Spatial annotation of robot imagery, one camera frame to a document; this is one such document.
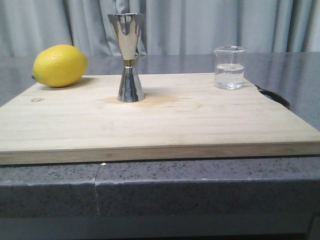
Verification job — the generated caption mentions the clear glass beaker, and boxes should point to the clear glass beaker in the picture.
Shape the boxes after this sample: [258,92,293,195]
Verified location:
[213,45,248,90]

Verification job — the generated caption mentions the steel double jigger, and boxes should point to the steel double jigger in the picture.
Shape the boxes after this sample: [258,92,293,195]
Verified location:
[108,13,145,103]

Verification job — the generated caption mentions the light wooden cutting board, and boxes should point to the light wooden cutting board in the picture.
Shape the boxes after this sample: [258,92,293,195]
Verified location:
[0,73,320,165]

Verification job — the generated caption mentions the grey curtain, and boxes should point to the grey curtain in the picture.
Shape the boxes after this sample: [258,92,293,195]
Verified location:
[0,0,320,57]

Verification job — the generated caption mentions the yellow lemon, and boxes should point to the yellow lemon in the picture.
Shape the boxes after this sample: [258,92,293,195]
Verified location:
[32,44,88,87]

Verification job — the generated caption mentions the black cutting board handle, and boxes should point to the black cutting board handle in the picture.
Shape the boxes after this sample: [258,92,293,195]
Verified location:
[255,85,290,109]

